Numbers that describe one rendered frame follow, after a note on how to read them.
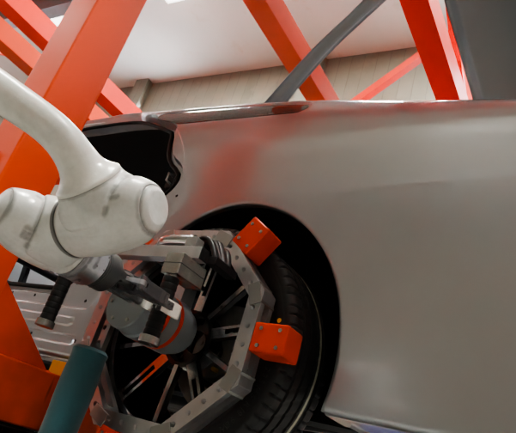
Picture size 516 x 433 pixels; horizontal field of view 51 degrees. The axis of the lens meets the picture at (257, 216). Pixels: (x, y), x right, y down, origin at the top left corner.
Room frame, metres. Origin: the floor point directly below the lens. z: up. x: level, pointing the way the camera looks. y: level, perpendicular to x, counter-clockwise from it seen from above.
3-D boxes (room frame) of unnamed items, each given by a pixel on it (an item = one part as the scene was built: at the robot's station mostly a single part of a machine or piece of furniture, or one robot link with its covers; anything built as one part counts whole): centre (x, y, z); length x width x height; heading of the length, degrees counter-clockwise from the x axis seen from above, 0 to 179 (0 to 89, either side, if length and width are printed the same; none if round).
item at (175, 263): (1.15, 0.12, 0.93); 0.09 x 0.05 x 0.05; 143
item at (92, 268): (0.94, 0.27, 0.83); 0.09 x 0.06 x 0.09; 53
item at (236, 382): (1.41, 0.13, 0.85); 0.54 x 0.07 x 0.54; 53
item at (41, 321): (1.33, 0.41, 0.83); 0.04 x 0.04 x 0.16
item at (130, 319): (1.36, 0.17, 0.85); 0.21 x 0.14 x 0.14; 143
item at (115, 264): (1.00, 0.23, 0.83); 0.09 x 0.08 x 0.07; 143
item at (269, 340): (1.23, -0.12, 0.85); 0.09 x 0.08 x 0.07; 53
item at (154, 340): (1.12, 0.14, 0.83); 0.04 x 0.04 x 0.16
